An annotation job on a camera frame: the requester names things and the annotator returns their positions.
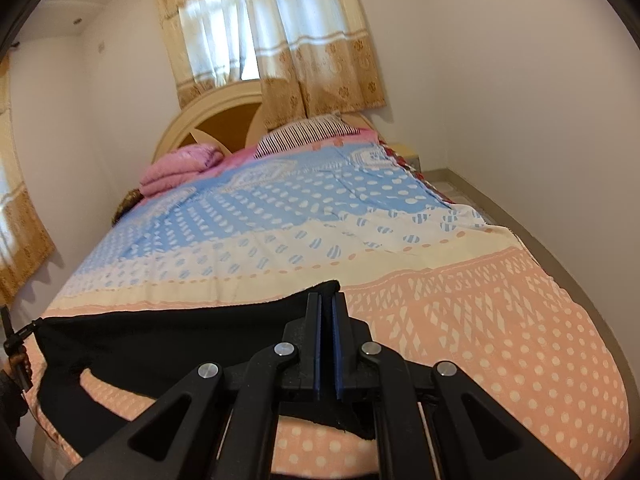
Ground black pants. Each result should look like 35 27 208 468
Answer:
36 280 341 457

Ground beige side window curtain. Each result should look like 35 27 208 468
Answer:
0 55 54 306

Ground striped pillow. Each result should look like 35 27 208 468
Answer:
254 114 359 158

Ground folded pink blanket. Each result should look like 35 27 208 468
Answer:
140 144 224 197

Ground brown furry object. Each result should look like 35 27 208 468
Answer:
112 188 143 226

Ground beige floral window curtain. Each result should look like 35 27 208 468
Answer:
156 0 386 130

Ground cream wooden headboard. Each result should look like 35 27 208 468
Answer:
150 78 377 164

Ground polka dot bedspread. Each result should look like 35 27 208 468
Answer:
47 140 630 479

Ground yellow bedside table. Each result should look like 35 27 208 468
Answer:
388 143 421 171

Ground person's left hand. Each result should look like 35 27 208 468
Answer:
0 351 30 436

